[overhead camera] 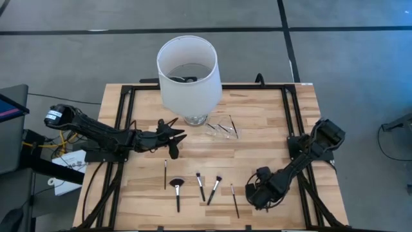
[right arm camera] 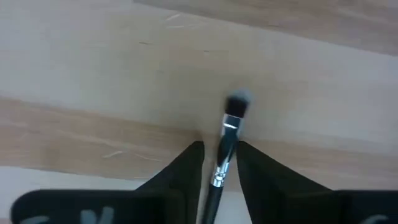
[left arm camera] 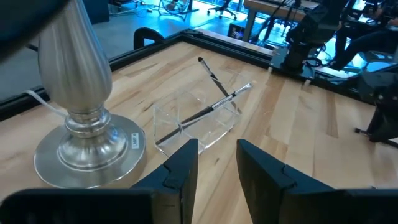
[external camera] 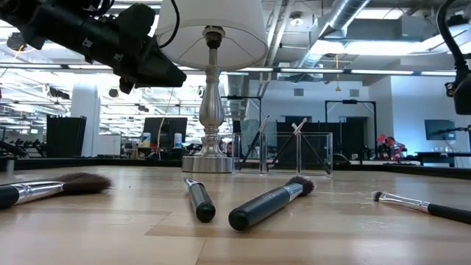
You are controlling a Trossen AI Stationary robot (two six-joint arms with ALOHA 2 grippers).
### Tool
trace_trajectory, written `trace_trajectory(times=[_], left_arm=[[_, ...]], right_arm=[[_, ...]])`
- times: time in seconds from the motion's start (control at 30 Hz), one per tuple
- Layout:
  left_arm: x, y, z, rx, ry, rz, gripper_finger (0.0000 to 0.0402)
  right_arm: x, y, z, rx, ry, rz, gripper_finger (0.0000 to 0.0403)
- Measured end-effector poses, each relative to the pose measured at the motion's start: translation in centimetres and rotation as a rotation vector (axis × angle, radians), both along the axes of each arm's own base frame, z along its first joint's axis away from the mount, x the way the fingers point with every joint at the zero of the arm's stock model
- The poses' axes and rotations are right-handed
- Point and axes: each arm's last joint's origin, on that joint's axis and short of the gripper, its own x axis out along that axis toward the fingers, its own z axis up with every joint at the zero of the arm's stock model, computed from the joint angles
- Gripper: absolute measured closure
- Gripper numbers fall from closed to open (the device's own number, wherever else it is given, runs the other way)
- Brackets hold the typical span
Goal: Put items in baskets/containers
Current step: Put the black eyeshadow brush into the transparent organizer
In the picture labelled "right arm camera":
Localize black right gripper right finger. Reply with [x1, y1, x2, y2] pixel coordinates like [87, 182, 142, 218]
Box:
[236, 141, 340, 192]

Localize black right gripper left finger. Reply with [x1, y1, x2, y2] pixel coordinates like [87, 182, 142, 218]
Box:
[136, 141, 206, 192]

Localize long silver ferrule makeup brush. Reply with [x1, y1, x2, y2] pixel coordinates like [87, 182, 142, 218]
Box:
[200, 88, 254, 224]

